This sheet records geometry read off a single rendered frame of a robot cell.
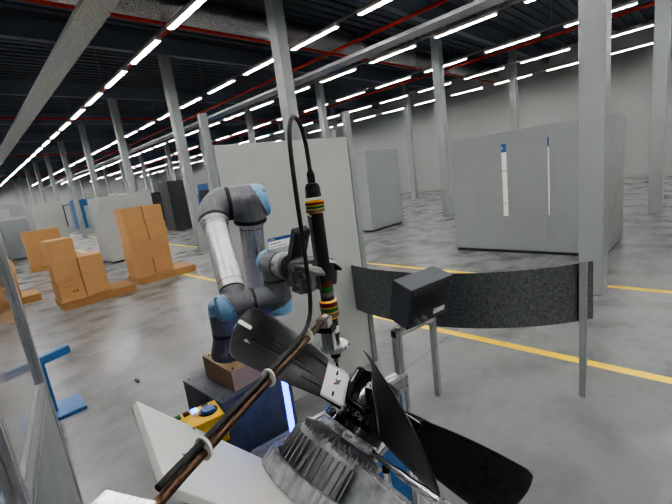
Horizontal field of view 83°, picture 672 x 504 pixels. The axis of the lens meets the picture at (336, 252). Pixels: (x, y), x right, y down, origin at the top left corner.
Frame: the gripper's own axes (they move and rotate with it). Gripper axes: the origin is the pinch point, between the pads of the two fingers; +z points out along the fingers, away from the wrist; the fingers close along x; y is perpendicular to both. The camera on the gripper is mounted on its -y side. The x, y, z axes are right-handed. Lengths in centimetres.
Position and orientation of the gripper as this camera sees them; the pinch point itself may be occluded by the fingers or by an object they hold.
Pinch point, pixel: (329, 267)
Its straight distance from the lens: 87.3
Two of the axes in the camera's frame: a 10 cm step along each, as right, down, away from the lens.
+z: 5.8, 0.8, -8.1
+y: 1.3, 9.7, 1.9
